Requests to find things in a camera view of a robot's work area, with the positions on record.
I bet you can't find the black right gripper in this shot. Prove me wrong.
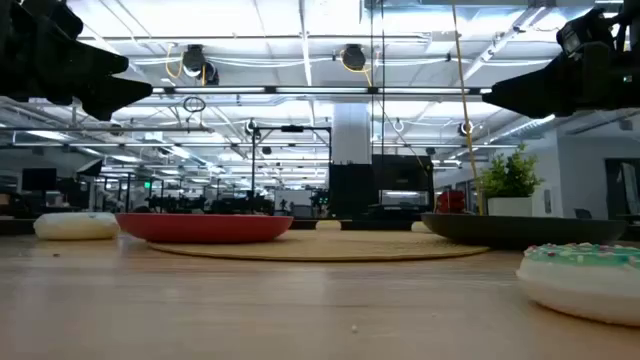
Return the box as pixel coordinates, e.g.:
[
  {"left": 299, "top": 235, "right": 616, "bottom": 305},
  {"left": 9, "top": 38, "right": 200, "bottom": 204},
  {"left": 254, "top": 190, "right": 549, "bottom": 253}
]
[{"left": 481, "top": 42, "right": 640, "bottom": 120}]

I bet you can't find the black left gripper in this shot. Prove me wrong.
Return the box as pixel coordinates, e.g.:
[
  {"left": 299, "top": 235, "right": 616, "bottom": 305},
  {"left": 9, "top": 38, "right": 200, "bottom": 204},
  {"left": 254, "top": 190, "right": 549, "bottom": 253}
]
[{"left": 0, "top": 0, "right": 154, "bottom": 122}]

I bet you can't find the large white frosted donut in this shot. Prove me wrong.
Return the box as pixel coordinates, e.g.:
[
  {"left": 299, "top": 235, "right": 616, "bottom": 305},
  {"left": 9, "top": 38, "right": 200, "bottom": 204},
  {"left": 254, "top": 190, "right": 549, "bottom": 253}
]
[{"left": 33, "top": 212, "right": 122, "bottom": 242}]

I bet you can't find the small green frosted donut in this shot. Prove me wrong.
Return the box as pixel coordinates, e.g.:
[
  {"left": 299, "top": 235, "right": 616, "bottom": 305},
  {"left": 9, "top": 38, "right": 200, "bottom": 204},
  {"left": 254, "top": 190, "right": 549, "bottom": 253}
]
[{"left": 515, "top": 242, "right": 640, "bottom": 328}]

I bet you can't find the green plant in white pot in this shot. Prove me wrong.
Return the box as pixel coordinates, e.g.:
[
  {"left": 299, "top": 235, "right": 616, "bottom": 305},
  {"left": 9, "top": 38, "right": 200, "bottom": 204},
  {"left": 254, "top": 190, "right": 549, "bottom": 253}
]
[{"left": 478, "top": 143, "right": 545, "bottom": 218}]

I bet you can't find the black monitor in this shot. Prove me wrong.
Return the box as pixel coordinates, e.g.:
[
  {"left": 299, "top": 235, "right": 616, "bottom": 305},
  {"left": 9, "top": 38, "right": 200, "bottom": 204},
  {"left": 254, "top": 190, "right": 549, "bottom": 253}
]
[{"left": 21, "top": 167, "right": 58, "bottom": 192}]

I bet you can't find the red storage bin stack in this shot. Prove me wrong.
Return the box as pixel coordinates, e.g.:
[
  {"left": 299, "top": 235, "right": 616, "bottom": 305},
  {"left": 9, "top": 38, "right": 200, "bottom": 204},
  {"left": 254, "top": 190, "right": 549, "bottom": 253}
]
[{"left": 435, "top": 189, "right": 467, "bottom": 215}]

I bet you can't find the black round plate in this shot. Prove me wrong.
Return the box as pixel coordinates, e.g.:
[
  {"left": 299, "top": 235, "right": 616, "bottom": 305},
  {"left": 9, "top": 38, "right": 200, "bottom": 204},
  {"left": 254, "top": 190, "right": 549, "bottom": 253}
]
[{"left": 420, "top": 212, "right": 629, "bottom": 250}]

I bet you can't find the thin black vertical pole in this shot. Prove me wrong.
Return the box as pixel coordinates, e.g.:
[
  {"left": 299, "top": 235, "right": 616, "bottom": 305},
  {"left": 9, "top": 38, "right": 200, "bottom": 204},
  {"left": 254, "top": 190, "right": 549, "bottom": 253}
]
[
  {"left": 369, "top": 0, "right": 375, "bottom": 221},
  {"left": 380, "top": 0, "right": 387, "bottom": 221}
]

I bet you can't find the black cabinet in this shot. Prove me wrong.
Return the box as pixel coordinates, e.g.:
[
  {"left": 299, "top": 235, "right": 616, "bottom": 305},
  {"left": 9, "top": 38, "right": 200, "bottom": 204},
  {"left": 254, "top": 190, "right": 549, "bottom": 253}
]
[{"left": 372, "top": 154, "right": 435, "bottom": 221}]

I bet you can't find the white square column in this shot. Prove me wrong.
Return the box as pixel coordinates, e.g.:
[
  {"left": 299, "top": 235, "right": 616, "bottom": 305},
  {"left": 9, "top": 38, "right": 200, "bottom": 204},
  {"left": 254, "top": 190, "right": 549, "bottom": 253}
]
[{"left": 332, "top": 102, "right": 372, "bottom": 166}]

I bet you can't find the red round plate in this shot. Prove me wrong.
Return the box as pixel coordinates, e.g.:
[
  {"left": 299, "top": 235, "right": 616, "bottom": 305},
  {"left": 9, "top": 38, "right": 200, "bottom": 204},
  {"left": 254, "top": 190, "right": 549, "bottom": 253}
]
[{"left": 114, "top": 213, "right": 295, "bottom": 245}]

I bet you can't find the long strip light fixture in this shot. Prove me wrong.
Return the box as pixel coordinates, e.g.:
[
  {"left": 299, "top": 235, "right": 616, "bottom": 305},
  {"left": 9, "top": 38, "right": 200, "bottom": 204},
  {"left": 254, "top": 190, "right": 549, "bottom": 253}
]
[{"left": 150, "top": 86, "right": 494, "bottom": 97}]

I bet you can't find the round woven straw placemat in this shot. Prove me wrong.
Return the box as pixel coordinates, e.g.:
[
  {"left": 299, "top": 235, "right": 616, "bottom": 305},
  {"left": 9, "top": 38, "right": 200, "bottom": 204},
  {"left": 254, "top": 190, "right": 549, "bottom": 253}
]
[{"left": 148, "top": 227, "right": 491, "bottom": 263}]

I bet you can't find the yellow cable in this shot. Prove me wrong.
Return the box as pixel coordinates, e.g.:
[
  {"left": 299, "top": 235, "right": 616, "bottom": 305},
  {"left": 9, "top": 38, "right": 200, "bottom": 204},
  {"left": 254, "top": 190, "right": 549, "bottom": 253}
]
[{"left": 451, "top": 0, "right": 485, "bottom": 216}]

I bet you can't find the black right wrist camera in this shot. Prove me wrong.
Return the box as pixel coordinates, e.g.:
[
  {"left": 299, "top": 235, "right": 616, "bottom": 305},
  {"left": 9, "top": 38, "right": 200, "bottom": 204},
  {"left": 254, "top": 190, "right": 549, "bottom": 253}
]
[{"left": 555, "top": 7, "right": 617, "bottom": 56}]

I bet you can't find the black cable loop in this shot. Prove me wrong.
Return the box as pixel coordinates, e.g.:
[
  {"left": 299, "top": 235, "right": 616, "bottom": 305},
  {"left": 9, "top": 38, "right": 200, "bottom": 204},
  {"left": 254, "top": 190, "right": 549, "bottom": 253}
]
[{"left": 182, "top": 95, "right": 208, "bottom": 114}]

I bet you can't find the black cable reel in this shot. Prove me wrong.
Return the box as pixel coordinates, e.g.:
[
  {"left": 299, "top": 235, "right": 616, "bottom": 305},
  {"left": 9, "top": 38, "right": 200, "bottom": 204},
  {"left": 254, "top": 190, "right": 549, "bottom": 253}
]
[
  {"left": 341, "top": 43, "right": 368, "bottom": 72},
  {"left": 181, "top": 44, "right": 208, "bottom": 77}
]

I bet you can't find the black background rig frame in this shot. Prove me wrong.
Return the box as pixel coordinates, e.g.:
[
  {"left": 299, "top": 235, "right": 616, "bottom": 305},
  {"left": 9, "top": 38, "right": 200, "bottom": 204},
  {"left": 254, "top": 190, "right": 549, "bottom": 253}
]
[{"left": 250, "top": 124, "right": 333, "bottom": 194}]

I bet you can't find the black aluminium rig frame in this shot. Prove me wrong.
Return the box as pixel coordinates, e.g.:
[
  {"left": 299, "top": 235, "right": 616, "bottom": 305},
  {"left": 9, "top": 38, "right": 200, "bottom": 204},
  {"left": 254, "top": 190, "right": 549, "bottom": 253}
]
[{"left": 0, "top": 218, "right": 640, "bottom": 242}]

